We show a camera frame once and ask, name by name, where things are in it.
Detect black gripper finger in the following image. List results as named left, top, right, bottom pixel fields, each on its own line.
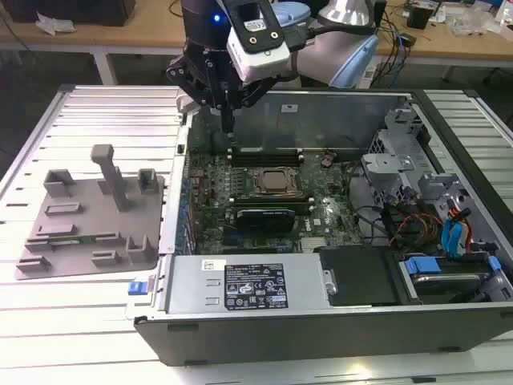
left=227, top=77, right=278, bottom=134
left=165, top=59, right=228, bottom=133

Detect green RAM stick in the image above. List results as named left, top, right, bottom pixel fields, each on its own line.
left=233, top=146, right=301, bottom=155
left=46, top=237, right=97, bottom=245

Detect black RAM slot row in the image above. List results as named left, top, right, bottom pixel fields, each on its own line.
left=226, top=145, right=305, bottom=168
left=228, top=192, right=316, bottom=214

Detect long wooden desk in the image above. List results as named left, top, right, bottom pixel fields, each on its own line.
left=0, top=0, right=513, bottom=87

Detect silver CPU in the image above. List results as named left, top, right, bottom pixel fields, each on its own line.
left=260, top=171, right=296, bottom=191

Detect metal socket cover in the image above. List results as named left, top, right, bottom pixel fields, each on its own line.
left=251, top=166, right=302, bottom=197

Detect green motherboard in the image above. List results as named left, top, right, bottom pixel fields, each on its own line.
left=186, top=146, right=364, bottom=257

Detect black graphics card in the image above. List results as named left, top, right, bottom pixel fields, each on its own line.
left=235, top=207, right=297, bottom=233

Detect silver metal drive cage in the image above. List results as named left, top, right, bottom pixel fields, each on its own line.
left=359, top=107, right=475, bottom=210

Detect white crumpled paper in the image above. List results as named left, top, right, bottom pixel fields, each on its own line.
left=34, top=10, right=78, bottom=38

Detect black tower box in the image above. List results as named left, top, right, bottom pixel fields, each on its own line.
left=374, top=0, right=389, bottom=29

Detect silver finned heatsink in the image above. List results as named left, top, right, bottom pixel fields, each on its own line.
left=300, top=236, right=328, bottom=252

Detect grey parts rack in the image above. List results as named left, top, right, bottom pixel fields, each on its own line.
left=14, top=143, right=168, bottom=282

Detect black box on desk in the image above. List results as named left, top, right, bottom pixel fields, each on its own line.
left=406, top=5, right=434, bottom=30

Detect silver power supply with label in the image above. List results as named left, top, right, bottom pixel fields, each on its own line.
left=164, top=254, right=334, bottom=314

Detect black plastic shroud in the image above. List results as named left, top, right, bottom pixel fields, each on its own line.
left=318, top=245, right=420, bottom=308

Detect clear plastic bags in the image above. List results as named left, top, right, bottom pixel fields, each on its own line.
left=448, top=6, right=513, bottom=39

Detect black open PC case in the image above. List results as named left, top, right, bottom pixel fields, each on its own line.
left=126, top=86, right=513, bottom=368

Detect hard disk in blue carrier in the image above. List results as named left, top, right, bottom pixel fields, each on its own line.
left=398, top=253, right=503, bottom=306

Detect white wrist camera black mount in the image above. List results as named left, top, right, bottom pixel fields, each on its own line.
left=225, top=0, right=291, bottom=84

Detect black camera cable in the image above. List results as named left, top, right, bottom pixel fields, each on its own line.
left=286, top=20, right=380, bottom=52

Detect black looped wire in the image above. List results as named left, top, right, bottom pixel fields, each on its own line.
left=345, top=164, right=400, bottom=246

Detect blue hanging cable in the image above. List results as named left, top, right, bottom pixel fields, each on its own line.
left=389, top=18, right=406, bottom=90

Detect red yellow black wire bundle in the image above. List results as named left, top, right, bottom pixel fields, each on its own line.
left=383, top=211, right=442, bottom=250

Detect blue flat wire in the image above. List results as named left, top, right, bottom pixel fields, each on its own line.
left=439, top=218, right=475, bottom=258

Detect orange wire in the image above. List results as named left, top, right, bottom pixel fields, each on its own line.
left=448, top=207, right=477, bottom=254

